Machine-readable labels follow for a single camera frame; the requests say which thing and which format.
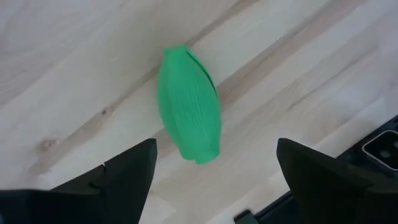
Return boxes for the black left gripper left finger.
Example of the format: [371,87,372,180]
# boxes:
[0,138,158,224]

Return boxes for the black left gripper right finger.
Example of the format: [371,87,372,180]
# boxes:
[276,138,398,224]

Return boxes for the green toy corn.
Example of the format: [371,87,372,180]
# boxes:
[156,44,223,166]

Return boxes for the black device at table edge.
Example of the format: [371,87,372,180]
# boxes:
[233,114,398,224]

